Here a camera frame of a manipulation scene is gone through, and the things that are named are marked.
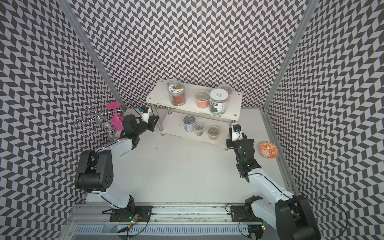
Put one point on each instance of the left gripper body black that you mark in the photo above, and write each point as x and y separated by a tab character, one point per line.
143	127

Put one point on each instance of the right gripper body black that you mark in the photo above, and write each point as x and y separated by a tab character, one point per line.
235	144

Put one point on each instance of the tomato lid red jar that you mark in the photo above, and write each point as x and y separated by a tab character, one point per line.
177	94

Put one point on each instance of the clear tub brown seeds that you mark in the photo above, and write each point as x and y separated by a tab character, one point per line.
171	81

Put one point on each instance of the red tub clear lid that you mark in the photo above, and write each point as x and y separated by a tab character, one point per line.
229	90
203	99

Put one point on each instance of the white lid green label jar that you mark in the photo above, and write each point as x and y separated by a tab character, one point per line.
218	101

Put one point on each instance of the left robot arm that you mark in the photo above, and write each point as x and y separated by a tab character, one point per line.
95	172

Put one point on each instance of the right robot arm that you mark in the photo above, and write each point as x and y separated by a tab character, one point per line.
290	215

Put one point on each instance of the white two-tier shelf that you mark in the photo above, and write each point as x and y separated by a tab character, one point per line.
173	122

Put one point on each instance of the orange patterned bowl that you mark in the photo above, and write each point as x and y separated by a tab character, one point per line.
268	150

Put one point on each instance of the pink plastic cup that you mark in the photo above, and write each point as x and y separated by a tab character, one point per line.
117	118

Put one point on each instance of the red label small tub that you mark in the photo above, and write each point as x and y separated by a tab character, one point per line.
213	133

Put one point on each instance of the purple label tin can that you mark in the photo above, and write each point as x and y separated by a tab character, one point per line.
189	123

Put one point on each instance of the metal cup rack stand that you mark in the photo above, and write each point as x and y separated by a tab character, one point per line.
95	119

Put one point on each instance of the orange label small tub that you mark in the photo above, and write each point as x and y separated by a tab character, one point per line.
199	129

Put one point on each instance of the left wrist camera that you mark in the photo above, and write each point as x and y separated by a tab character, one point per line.
145	113

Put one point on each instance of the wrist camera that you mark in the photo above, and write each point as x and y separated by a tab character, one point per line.
237	133
145	113

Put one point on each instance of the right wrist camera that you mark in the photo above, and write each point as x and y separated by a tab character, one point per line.
237	133

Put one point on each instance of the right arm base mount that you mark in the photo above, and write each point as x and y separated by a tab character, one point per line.
244	212

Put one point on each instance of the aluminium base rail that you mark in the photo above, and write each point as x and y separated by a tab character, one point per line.
90	221

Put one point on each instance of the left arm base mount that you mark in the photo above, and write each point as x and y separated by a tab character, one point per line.
126	215

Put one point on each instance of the aluminium corner post left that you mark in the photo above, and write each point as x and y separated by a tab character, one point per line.
67	10

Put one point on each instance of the aluminium corner post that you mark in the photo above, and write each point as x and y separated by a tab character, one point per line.
67	10
291	50

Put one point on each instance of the aluminium corner post right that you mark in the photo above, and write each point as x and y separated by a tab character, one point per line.
291	50

